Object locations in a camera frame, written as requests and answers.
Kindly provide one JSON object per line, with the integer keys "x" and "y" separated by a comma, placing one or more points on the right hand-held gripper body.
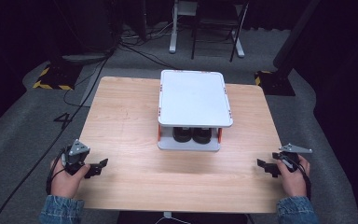
{"x": 292, "y": 154}

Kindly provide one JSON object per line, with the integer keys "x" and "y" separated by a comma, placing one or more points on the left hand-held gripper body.
{"x": 76, "y": 155}

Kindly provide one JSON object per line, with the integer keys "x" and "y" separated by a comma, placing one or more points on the plain black sandal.
{"x": 182, "y": 134}

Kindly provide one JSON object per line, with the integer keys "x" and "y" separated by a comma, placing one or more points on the white two-tier shoe rack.
{"x": 194, "y": 98}

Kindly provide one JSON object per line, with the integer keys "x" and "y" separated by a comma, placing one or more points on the person's right hand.
{"x": 293, "y": 183}

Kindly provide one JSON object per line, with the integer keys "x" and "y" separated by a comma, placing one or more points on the person's left hand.
{"x": 65, "y": 183}

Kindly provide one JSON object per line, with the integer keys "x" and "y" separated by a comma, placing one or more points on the black stand base, hazard stripes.
{"x": 59, "y": 76}
{"x": 276, "y": 82}

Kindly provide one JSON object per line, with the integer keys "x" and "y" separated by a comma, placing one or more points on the black folding chair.
{"x": 217, "y": 21}

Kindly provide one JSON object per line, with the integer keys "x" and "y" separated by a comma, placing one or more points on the white desk frame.
{"x": 174, "y": 28}

